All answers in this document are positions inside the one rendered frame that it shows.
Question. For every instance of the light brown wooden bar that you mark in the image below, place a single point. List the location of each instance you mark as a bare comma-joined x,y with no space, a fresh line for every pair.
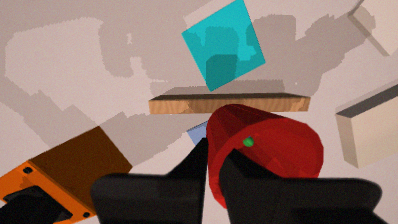
209,103

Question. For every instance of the small green ball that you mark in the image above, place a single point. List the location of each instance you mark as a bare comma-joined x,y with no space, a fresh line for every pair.
249,142

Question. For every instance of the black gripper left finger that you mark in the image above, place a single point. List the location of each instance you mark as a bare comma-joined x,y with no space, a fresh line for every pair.
177,196

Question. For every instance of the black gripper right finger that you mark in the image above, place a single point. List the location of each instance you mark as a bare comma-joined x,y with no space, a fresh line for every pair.
256,195

